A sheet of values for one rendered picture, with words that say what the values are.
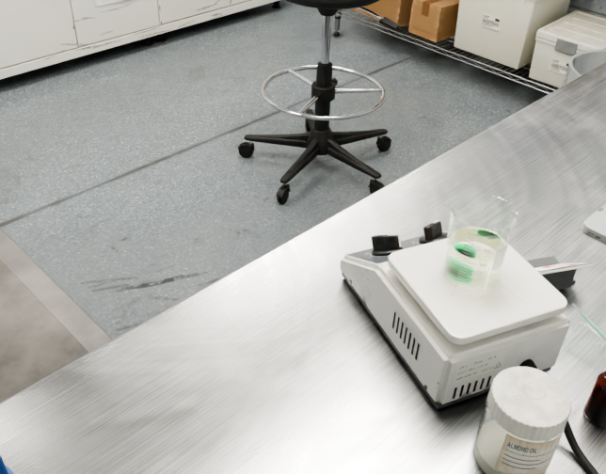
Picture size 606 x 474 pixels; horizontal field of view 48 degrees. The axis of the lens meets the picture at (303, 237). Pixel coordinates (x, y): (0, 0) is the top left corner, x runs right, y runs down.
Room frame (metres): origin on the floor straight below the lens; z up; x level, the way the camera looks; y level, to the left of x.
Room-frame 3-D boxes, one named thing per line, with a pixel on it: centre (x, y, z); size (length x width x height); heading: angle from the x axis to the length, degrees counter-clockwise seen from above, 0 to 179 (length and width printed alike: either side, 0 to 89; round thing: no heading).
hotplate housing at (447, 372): (0.48, -0.14, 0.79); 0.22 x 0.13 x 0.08; 24
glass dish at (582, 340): (0.48, -0.27, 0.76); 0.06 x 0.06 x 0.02
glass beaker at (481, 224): (0.47, -0.15, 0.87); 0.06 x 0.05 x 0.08; 71
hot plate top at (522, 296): (0.46, -0.15, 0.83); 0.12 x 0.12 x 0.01; 24
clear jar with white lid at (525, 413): (0.34, -0.18, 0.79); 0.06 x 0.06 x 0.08
